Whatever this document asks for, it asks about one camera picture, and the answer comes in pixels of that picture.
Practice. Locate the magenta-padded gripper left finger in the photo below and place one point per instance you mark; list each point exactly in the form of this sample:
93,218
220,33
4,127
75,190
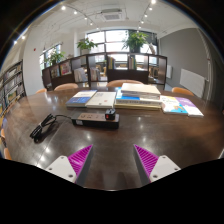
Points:
63,166

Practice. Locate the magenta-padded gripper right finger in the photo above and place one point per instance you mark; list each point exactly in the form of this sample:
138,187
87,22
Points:
163,166

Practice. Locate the black charger block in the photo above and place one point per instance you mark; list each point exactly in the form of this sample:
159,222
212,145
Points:
110,114

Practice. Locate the black and beige power strip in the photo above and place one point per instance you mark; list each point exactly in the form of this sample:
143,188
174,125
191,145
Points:
90,120

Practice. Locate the yellow and blue book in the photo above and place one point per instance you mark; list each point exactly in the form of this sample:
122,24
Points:
171,106

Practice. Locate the purple and white book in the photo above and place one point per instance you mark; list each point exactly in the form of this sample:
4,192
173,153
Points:
190,107

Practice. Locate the large beige book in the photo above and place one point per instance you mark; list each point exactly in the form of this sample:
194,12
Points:
136,106

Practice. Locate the blue and white book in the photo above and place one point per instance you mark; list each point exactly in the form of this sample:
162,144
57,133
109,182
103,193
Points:
80,99

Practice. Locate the thin white book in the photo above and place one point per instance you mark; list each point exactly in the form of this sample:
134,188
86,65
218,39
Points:
146,96

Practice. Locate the large blue book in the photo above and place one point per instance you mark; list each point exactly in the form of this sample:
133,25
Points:
128,98

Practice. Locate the white book with orange mark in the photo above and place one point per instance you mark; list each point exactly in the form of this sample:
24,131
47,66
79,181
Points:
101,99

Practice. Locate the orange chairs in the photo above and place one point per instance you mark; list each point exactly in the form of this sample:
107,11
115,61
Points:
66,86

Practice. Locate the cream hardcover book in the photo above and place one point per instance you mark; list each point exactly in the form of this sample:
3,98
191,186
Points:
140,88

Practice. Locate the large white radiator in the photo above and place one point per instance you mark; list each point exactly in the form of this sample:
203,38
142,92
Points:
192,82

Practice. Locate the dark open shelf unit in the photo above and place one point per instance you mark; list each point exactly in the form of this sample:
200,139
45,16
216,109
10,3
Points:
126,75

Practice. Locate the small potted plant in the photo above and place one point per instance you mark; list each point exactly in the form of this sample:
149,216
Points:
55,57

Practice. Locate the medium potted plant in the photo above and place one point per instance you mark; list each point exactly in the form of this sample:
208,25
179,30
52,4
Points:
86,44

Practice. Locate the large potted plant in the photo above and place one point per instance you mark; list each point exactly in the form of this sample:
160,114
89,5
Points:
135,40

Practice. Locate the ceiling lights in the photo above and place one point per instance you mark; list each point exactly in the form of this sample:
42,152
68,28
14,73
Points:
63,7

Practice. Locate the ceiling air conditioner unit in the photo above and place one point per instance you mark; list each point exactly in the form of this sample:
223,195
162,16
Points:
112,15

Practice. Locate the tall wall bookshelf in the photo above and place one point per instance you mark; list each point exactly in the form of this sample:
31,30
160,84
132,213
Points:
12,85

